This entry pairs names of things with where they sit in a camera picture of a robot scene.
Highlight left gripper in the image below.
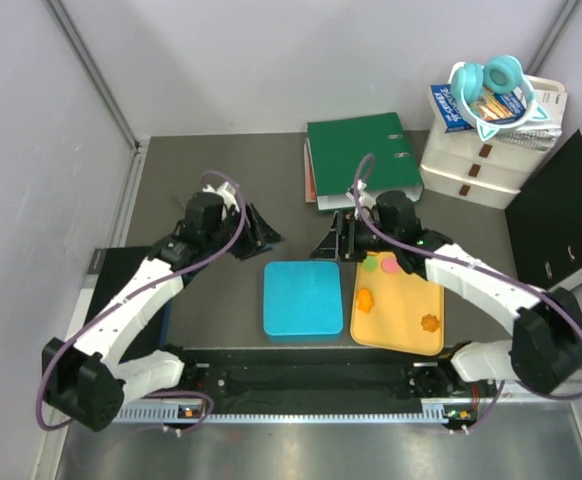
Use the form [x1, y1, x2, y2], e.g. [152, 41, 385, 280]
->
[205, 201, 285, 260]

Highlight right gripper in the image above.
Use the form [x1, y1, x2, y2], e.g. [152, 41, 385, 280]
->
[310, 212, 399, 264]

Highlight blue tin lid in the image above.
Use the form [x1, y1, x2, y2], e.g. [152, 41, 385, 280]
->
[262, 260, 344, 343]

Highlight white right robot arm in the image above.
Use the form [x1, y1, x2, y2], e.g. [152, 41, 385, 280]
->
[310, 180, 582, 398]

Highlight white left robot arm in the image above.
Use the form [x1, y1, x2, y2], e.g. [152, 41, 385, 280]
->
[36, 181, 284, 432]

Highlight green round cookie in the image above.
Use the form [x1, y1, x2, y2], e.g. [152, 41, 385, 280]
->
[362, 255, 378, 271]

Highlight pink round cookie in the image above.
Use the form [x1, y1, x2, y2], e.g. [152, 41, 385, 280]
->
[380, 256, 400, 274]

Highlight orange fish shaped cookie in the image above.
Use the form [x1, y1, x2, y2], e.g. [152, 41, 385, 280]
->
[355, 288, 374, 314]

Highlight red folder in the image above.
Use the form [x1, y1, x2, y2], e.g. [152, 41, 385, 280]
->
[304, 140, 317, 203]

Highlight yellow plastic tray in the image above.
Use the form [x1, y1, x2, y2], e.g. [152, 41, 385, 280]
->
[350, 252, 445, 356]

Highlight orange flower shaped cookie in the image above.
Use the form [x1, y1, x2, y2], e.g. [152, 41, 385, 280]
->
[421, 314, 442, 333]

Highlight white drawer unit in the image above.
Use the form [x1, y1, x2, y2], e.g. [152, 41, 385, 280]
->
[420, 77, 568, 209]

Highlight blue white book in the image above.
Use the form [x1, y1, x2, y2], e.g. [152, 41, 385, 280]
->
[429, 84, 526, 133]

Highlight spiral notebook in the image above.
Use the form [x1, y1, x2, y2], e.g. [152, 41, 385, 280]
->
[509, 128, 562, 152]

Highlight teal cat ear headphones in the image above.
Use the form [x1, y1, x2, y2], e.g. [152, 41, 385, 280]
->
[450, 55, 550, 142]

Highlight green ring binder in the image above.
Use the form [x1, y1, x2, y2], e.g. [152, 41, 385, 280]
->
[307, 112, 424, 212]

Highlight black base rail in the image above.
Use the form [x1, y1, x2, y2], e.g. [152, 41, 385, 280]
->
[167, 346, 496, 415]

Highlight black ring binder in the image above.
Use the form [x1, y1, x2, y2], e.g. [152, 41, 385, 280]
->
[505, 130, 582, 290]

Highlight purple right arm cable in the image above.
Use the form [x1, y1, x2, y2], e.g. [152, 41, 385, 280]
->
[351, 153, 582, 431]

